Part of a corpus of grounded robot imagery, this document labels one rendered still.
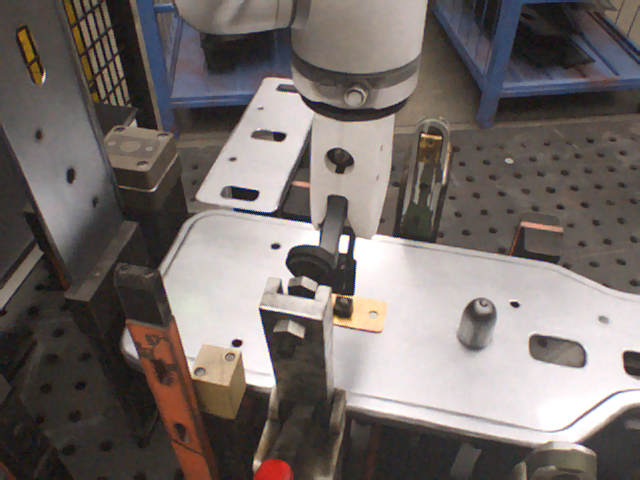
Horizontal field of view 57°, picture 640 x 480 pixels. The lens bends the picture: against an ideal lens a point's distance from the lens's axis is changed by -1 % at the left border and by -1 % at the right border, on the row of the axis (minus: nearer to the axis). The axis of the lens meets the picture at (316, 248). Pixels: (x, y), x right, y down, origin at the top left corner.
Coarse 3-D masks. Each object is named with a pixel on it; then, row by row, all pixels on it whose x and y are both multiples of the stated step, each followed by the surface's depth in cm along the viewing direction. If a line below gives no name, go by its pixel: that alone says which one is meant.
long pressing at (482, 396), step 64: (192, 256) 64; (256, 256) 64; (384, 256) 64; (448, 256) 64; (192, 320) 58; (256, 320) 58; (448, 320) 58; (512, 320) 58; (576, 320) 58; (256, 384) 52; (384, 384) 53; (448, 384) 53; (512, 384) 53; (576, 384) 53; (512, 448) 49
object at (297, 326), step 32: (288, 256) 34; (320, 256) 34; (288, 288) 34; (320, 288) 32; (288, 320) 32; (320, 320) 31; (288, 352) 31; (320, 352) 34; (288, 384) 39; (320, 384) 38; (288, 416) 45; (320, 416) 43
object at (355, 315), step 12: (336, 300) 58; (348, 300) 58; (360, 300) 59; (372, 300) 59; (336, 312) 57; (348, 312) 57; (360, 312) 58; (372, 312) 58; (384, 312) 58; (336, 324) 57; (348, 324) 57; (360, 324) 57; (372, 324) 57; (384, 324) 57
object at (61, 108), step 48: (0, 0) 43; (48, 0) 48; (0, 48) 44; (48, 48) 49; (0, 96) 45; (48, 96) 50; (48, 144) 51; (96, 144) 59; (48, 192) 53; (96, 192) 60; (48, 240) 54; (96, 240) 62
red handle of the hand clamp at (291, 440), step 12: (300, 408) 42; (312, 408) 42; (288, 420) 40; (300, 420) 41; (312, 420) 42; (288, 432) 39; (300, 432) 39; (276, 444) 37; (288, 444) 38; (300, 444) 38; (276, 456) 36; (288, 456) 36; (264, 468) 34; (276, 468) 34; (288, 468) 35
